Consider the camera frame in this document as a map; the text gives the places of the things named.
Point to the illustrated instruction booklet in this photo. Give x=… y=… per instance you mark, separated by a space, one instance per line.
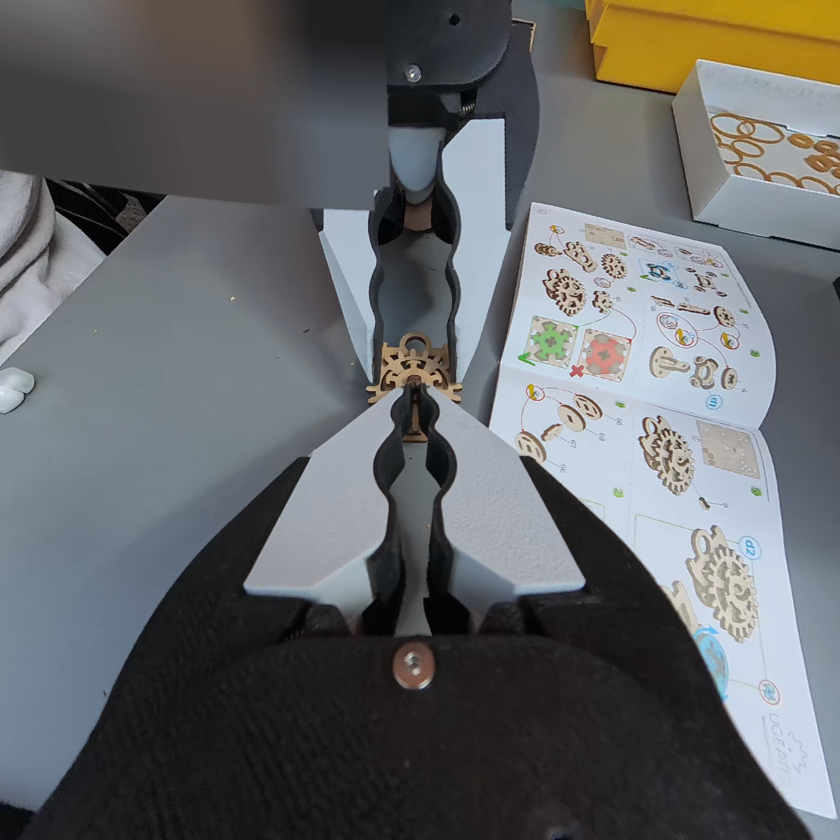
x=656 y=407

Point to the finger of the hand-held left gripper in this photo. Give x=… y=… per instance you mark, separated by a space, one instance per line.
x=348 y=275
x=482 y=197

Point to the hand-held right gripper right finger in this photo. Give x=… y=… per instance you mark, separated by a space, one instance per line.
x=512 y=525

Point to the white cardboard box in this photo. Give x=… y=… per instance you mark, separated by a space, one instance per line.
x=741 y=197

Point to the pile of wooden rings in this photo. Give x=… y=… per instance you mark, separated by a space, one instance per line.
x=817 y=161

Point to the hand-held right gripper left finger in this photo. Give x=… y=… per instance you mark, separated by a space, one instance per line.
x=315 y=525

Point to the black patterned cloth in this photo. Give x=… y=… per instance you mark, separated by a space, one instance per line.
x=98 y=210

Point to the wooden gear assembly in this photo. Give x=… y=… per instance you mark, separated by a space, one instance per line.
x=394 y=367

